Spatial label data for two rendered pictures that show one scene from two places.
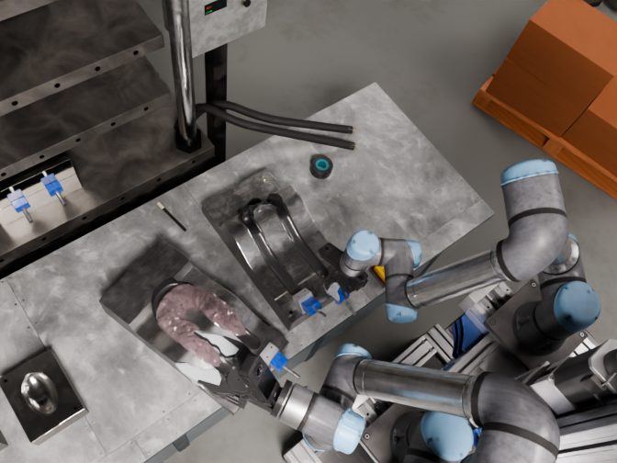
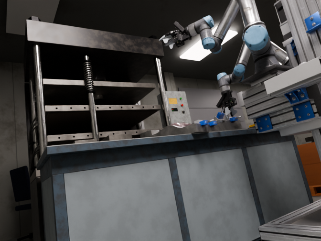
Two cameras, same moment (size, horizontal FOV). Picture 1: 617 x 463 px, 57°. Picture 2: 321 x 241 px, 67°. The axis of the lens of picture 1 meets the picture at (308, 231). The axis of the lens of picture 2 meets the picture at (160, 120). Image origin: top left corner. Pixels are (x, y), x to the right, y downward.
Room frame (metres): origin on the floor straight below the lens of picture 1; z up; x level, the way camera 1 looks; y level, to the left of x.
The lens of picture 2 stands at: (-1.22, -0.28, 0.59)
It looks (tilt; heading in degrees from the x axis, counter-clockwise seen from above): 12 degrees up; 21
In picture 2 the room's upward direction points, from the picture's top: 10 degrees counter-clockwise
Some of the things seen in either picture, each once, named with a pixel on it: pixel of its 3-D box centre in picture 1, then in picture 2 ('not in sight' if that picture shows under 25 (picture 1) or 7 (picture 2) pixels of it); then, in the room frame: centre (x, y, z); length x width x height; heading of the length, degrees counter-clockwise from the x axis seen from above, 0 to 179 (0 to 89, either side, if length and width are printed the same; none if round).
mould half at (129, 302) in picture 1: (196, 324); (177, 133); (0.45, 0.23, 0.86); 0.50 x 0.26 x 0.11; 70
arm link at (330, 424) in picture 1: (331, 423); (204, 25); (0.20, -0.15, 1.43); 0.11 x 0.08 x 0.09; 81
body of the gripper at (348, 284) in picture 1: (350, 275); (228, 99); (0.67, -0.15, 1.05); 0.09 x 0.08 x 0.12; 52
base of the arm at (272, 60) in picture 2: (424, 440); (266, 66); (0.29, -0.43, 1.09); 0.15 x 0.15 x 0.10
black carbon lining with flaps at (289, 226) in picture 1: (279, 240); not in sight; (0.77, 0.08, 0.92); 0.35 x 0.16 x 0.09; 52
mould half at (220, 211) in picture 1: (278, 241); (207, 130); (0.79, 0.08, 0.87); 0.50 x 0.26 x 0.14; 52
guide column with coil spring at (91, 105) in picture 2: not in sight; (94, 125); (0.51, 0.98, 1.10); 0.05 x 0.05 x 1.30
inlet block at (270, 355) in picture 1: (281, 364); (213, 123); (0.42, -0.04, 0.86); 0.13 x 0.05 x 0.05; 70
